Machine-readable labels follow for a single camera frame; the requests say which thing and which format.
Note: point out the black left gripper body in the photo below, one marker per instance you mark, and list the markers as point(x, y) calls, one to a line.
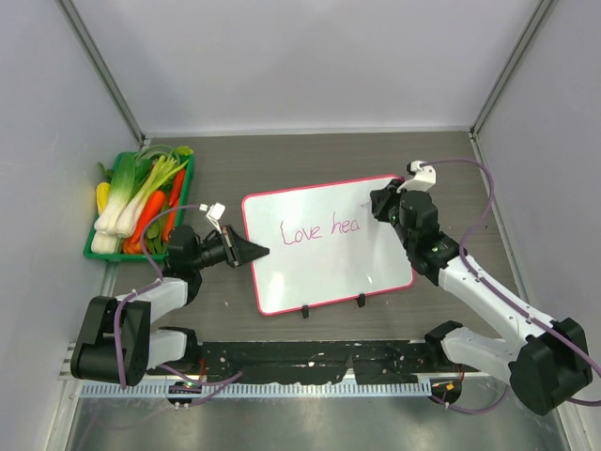
point(231, 249)

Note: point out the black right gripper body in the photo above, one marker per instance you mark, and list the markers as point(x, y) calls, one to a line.
point(394, 211)

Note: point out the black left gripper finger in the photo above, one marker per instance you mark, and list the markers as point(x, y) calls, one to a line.
point(247, 247)
point(245, 259)

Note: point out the pink framed whiteboard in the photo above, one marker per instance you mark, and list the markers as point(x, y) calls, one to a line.
point(324, 246)

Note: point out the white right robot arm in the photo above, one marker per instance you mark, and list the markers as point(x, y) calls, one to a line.
point(544, 361)

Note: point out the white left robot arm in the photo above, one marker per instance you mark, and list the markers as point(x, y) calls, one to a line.
point(116, 343)

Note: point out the red toy chili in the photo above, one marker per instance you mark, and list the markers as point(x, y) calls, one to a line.
point(173, 201)

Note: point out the green leaf vegetable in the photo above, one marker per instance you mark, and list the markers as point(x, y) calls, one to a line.
point(155, 244)

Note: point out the orange toy carrot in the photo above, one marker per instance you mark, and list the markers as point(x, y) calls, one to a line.
point(152, 207)

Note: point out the green white leek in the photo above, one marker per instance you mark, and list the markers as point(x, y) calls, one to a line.
point(162, 170)

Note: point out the green white bok choy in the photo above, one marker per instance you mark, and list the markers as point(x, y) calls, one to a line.
point(122, 184)

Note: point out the yellow toy pepper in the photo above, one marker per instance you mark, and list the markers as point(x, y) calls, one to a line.
point(102, 196)

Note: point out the green plastic tray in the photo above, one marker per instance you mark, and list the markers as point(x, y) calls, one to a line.
point(108, 247)

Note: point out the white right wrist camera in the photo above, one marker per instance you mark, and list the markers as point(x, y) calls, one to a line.
point(423, 177)

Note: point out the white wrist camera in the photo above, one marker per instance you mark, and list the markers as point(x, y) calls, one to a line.
point(423, 177)
point(213, 214)

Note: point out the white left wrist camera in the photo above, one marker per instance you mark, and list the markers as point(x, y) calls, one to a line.
point(213, 214)

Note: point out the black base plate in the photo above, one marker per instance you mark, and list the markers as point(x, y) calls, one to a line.
point(313, 362)

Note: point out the white slotted cable duct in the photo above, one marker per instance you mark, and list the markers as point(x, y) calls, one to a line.
point(172, 388)

